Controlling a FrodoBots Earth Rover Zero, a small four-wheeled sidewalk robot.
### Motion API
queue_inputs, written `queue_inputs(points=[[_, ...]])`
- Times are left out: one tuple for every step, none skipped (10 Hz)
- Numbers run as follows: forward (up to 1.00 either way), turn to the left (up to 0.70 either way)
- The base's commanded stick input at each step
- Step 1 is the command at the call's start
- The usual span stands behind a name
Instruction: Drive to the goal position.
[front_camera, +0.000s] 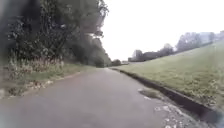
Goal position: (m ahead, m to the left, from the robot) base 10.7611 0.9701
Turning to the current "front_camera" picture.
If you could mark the distant row of trees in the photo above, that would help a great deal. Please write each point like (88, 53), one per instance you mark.
(160, 52)

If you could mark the grey asphalt path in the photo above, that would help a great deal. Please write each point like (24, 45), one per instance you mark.
(93, 100)

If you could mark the grass slope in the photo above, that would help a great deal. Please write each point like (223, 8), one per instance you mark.
(186, 73)

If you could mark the grass strip beside ditch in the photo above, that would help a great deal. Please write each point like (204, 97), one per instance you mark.
(150, 93)

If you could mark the dark drainage ditch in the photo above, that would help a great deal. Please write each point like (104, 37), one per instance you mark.
(180, 98)

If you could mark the wood of dark trees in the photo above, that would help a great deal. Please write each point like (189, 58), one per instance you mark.
(50, 30)

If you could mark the overgrown grass verge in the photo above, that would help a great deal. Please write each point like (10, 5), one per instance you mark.
(33, 74)

